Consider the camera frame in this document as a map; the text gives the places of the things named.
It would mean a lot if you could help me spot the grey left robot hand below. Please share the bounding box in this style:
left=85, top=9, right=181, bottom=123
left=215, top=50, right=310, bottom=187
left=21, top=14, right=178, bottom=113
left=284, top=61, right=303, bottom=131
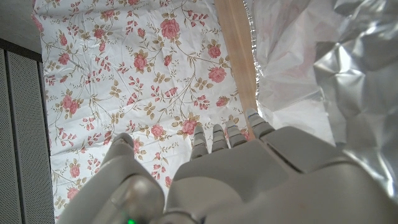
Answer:
left=57, top=108, right=398, bottom=224

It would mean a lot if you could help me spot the crumpled aluminum foil sheet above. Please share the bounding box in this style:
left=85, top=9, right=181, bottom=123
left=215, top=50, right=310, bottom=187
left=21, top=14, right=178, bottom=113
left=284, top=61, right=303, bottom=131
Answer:
left=244, top=0, right=398, bottom=203

